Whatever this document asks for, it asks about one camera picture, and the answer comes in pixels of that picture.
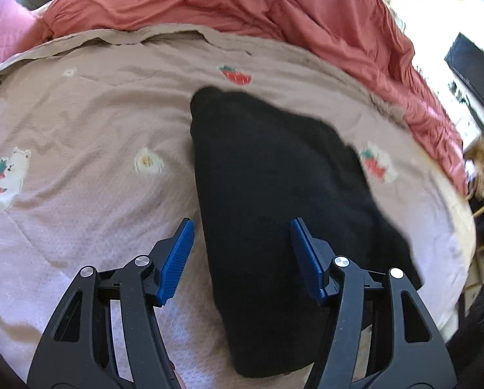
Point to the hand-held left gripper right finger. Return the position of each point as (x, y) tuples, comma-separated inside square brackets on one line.
[(306, 263)]

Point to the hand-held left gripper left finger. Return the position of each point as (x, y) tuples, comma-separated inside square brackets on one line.
[(177, 263)]

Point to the black T-shirt with orange print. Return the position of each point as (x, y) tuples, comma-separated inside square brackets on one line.
[(266, 170)]

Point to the person's left hand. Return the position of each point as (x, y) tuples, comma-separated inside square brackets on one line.
[(179, 379)]

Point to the beige strawberry print blanket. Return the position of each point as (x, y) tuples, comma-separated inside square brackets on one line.
[(83, 105)]

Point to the white cabinet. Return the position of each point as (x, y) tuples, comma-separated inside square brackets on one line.
[(464, 123)]

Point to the black flat screen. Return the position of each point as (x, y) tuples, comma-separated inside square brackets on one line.
[(475, 69)]

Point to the terracotta red duvet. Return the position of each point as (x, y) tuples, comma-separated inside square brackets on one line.
[(266, 4)]

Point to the pink quilted pillow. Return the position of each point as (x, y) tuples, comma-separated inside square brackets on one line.
[(2, 36)]

